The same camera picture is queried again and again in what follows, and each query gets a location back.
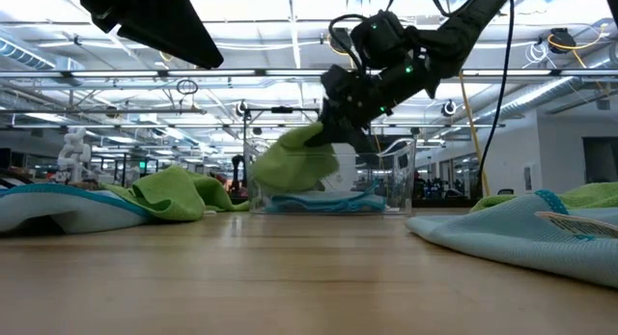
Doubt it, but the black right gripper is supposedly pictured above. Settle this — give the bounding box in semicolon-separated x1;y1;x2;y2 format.
303;59;435;155

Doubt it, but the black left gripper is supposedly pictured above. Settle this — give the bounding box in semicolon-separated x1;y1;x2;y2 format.
71;0;226;70

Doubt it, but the green microfiber towel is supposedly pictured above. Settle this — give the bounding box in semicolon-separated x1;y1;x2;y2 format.
249;121;341;195
470;181;618;213
102;164;250;223

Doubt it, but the light blue microfiber towel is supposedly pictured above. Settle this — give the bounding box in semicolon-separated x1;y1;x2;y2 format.
0;181;151;235
404;188;618;289
264;188;387;214

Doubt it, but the white square column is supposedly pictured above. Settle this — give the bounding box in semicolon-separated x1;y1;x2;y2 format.
320;83;359;194

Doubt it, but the clear plastic bin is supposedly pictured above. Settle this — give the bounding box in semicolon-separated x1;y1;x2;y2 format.
242;137;417;216

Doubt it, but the overhead LED light bar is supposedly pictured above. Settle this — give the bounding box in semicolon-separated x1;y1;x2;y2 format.
0;68;618;80

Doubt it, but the white robot figure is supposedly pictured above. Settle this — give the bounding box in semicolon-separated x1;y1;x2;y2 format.
56;126;93;181

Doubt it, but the white paper towel tag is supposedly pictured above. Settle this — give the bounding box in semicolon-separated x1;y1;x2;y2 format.
534;209;618;239

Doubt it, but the black background frame stand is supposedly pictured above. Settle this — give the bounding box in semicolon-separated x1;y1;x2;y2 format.
242;105;322;144

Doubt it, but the yellow hanging cable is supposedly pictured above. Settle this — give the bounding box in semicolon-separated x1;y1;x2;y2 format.
458;71;492;196

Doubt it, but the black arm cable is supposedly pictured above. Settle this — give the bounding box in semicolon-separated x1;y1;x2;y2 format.
474;0;517;197

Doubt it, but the dark wall window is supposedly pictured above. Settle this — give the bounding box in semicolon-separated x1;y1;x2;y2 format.
581;136;618;184

